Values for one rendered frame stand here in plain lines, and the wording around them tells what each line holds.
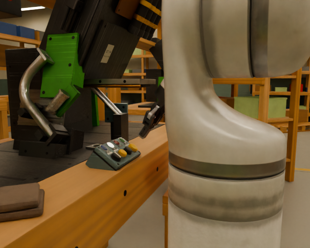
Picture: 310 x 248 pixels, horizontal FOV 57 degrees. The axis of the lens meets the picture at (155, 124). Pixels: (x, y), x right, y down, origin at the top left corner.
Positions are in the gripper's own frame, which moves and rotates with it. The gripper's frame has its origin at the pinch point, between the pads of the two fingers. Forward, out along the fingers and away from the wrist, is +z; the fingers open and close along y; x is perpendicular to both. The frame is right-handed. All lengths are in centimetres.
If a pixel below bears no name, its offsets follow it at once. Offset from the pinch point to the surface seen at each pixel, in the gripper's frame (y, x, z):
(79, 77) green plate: -7.2, -29.8, 2.2
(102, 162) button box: 13.1, -1.6, 8.4
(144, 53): -830, -330, 107
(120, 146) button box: 4.3, -2.3, 6.3
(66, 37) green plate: -4.7, -39.4, -6.7
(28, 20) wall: -878, -841, 280
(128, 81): -13.5, -17.0, -5.2
